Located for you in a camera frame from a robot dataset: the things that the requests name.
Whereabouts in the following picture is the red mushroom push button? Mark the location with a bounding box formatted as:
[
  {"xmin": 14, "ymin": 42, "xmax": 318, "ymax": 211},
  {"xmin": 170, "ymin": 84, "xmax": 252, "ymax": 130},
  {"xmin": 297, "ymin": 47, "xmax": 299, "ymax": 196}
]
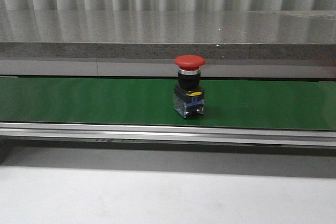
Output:
[{"xmin": 173, "ymin": 55, "xmax": 205, "ymax": 119}]

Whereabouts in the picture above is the green conveyor belt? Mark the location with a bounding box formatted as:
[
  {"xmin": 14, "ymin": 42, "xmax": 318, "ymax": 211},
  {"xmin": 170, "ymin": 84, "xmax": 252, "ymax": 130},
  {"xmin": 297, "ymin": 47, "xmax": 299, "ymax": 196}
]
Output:
[{"xmin": 1, "ymin": 77, "xmax": 335, "ymax": 131}]

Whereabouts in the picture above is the aluminium conveyor frame rail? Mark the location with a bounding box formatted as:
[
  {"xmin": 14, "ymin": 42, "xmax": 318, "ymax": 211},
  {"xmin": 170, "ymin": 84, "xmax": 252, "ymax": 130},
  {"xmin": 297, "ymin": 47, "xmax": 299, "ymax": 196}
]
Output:
[{"xmin": 1, "ymin": 122, "xmax": 335, "ymax": 147}]

